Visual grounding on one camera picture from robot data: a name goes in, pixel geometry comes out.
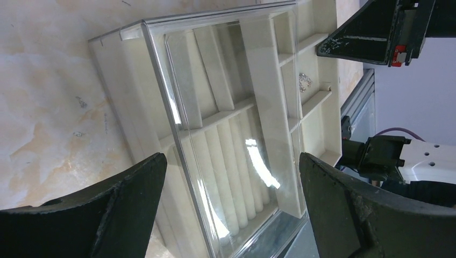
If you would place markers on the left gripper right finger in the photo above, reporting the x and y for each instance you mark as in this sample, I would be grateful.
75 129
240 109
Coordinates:
351 218

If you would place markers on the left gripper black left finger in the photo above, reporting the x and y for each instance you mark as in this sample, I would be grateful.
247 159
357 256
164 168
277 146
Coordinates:
111 218

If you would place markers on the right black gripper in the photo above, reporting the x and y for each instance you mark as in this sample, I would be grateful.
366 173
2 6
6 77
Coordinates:
390 33

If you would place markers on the beige compartment tray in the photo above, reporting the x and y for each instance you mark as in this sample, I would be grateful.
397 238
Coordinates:
281 40

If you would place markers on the small silver earring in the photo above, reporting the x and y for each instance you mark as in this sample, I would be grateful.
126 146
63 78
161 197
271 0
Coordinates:
304 82

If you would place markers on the beige slotted ring tray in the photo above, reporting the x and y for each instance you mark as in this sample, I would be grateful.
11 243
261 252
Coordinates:
220 134

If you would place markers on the clear plastic box cover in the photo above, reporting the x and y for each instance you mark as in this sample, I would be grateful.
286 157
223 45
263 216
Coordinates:
135 71

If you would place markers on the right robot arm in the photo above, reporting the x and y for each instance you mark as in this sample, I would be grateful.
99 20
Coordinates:
424 171

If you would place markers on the aluminium frame rail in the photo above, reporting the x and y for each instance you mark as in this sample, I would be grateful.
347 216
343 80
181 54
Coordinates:
358 121

